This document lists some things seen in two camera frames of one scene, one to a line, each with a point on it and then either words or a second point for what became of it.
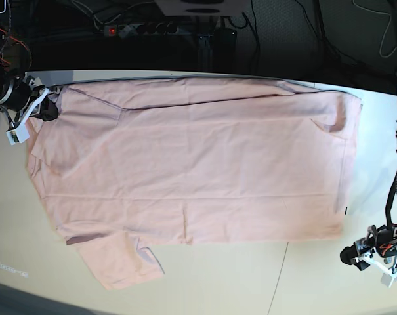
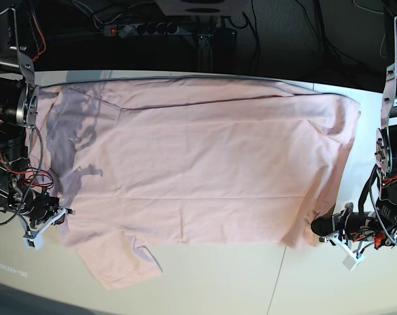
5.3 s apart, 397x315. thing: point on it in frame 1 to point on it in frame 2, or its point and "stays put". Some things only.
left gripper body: (20, 92) to (43, 210)
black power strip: (146, 28) stays put
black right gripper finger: (348, 253) to (322, 226)
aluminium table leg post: (205, 52) stays put
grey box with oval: (204, 7) stays put
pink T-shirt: (129, 168) stays put
